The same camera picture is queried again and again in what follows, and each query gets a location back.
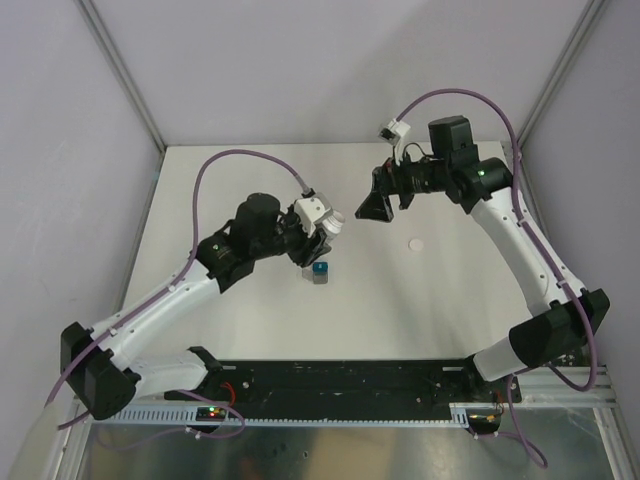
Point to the blue pill box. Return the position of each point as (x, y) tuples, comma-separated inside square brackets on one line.
[(320, 268)]

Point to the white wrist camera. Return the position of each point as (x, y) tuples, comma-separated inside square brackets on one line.
[(395, 132), (311, 211)]

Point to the left aluminium frame post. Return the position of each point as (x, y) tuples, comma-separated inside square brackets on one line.
[(116, 63)]

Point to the aluminium frame post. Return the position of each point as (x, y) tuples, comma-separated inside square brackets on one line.
[(116, 63), (574, 45)]

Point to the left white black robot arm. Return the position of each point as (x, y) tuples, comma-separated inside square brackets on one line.
[(103, 364)]

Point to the grey slotted cable duct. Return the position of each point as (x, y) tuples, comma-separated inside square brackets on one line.
[(178, 414)]

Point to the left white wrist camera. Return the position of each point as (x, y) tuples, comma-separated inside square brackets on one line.
[(311, 211)]

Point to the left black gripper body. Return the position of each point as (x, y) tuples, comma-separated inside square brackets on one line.
[(290, 238)]

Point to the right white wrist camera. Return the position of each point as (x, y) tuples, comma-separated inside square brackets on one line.
[(395, 132)]

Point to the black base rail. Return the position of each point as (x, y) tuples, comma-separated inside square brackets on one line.
[(350, 389)]

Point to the white pill bottle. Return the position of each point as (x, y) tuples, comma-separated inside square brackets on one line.
[(332, 225)]

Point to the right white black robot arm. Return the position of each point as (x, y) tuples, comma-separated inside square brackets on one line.
[(565, 315)]

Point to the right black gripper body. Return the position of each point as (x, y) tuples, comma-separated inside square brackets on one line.
[(408, 178)]

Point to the right aluminium frame post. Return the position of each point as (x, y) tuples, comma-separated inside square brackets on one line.
[(574, 45)]

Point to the white bottle cap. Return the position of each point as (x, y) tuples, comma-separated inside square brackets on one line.
[(416, 245)]

